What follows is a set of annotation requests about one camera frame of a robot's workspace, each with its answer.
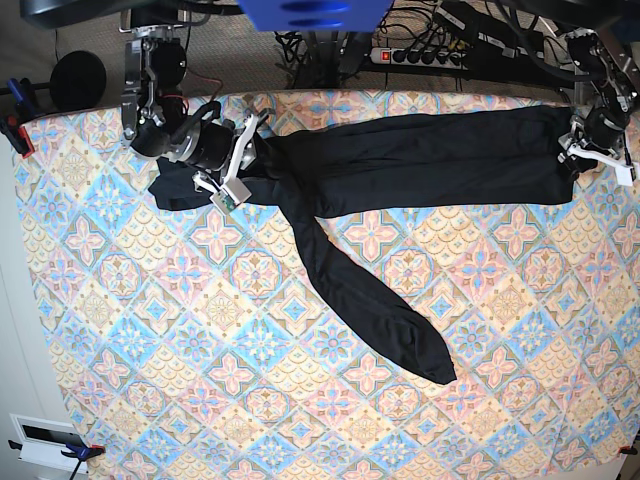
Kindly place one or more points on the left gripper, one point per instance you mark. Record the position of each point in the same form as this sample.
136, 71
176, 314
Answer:
600, 137

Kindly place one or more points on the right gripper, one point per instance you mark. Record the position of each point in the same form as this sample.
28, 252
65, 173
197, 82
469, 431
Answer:
218, 152

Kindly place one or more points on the black t-shirt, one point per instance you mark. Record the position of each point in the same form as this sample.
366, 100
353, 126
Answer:
417, 161

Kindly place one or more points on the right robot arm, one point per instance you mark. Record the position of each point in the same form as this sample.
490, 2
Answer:
156, 120

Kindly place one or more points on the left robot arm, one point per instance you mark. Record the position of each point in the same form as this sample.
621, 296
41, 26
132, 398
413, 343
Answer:
603, 62

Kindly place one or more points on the black round stool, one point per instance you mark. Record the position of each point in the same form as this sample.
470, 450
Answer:
77, 82

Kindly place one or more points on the blue clamp top left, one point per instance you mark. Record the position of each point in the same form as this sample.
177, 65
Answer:
24, 91

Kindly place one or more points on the blue clamp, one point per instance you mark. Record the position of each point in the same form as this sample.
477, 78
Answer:
75, 452
24, 91

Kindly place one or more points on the white power strip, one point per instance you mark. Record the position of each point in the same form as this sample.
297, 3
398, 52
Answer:
419, 58

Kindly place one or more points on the patterned tablecloth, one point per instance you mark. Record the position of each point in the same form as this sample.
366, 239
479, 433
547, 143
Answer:
191, 345

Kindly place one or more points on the orange clamp bottom right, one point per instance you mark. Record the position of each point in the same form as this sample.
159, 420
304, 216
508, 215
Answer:
630, 450

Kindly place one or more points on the blue clamp bottom left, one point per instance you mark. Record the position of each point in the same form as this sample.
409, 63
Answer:
75, 452

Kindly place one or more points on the white floor outlet box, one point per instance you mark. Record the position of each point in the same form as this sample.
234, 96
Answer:
42, 442

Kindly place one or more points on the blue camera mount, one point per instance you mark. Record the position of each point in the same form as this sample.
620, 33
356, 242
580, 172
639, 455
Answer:
315, 15

